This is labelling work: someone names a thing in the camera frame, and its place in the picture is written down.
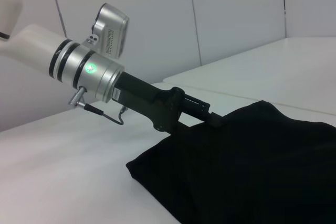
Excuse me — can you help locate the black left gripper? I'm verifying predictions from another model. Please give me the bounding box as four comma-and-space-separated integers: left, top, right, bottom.
112, 71, 224, 133

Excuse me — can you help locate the black shirt with FREE print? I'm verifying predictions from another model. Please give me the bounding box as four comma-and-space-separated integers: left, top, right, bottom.
125, 100, 336, 224

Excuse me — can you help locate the left arm cable with plug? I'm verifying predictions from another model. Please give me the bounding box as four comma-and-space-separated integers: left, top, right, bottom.
67, 87, 127, 126

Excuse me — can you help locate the silver camera box with vents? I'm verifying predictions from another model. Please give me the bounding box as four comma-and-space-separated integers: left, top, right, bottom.
81, 3, 130, 59

